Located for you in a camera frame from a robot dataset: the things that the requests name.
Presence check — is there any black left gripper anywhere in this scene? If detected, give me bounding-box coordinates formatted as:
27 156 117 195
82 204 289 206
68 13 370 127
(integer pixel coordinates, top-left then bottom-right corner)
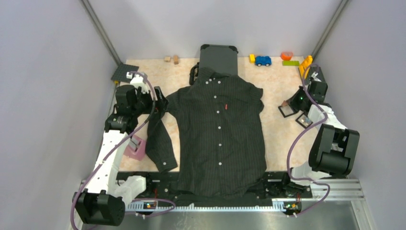
132 86 169 117

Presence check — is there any black frame brooch box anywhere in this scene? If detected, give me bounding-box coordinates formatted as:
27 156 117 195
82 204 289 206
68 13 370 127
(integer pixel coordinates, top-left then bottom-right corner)
278 101 313 128

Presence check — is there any black pinstriped button shirt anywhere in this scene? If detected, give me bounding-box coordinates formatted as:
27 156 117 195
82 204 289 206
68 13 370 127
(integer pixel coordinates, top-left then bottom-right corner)
146 67 267 199

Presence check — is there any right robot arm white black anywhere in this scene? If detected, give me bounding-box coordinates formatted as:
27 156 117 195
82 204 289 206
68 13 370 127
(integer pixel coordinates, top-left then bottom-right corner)
281 68 360 197

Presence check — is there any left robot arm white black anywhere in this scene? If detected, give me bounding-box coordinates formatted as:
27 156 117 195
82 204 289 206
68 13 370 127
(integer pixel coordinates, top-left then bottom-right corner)
70 71 167 230

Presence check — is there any orange toy ladder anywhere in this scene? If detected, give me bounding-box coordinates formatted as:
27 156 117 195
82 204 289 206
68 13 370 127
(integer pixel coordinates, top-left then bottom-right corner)
299 55 313 79

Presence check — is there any right dark grey baseplate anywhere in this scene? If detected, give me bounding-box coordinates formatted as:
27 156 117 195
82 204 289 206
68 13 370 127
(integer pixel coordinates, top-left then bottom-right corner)
310 67 327 84

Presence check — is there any dark grey baseplate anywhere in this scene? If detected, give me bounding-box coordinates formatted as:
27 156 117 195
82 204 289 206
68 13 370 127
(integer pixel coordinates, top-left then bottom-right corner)
111 63 139 83
310 67 327 84

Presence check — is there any green flat brick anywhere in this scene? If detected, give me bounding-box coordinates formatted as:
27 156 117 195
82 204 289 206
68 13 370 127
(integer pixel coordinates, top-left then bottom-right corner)
282 60 300 66

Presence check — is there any pink stapler box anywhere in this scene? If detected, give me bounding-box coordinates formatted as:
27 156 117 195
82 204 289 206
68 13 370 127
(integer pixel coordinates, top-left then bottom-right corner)
124 135 147 161

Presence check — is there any orange bowl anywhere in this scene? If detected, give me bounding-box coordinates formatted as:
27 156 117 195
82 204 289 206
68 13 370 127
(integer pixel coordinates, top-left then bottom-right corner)
280 52 293 61

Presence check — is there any left dark grey baseplate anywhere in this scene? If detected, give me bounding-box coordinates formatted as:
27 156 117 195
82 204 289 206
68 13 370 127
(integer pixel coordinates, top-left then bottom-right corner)
111 63 139 83

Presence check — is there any wooden block right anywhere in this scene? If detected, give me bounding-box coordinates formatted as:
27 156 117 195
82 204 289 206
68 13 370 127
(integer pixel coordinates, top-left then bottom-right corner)
173 55 180 65

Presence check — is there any blue toy car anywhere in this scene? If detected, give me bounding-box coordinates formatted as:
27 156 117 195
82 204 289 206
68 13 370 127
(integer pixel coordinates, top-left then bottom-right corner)
255 56 272 67

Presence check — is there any yellow toy brick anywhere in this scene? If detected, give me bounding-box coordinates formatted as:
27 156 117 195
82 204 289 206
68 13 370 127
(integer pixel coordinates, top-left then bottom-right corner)
249 54 256 63

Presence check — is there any dark grey case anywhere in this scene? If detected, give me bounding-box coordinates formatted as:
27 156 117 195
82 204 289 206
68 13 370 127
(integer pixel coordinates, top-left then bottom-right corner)
189 44 238 85

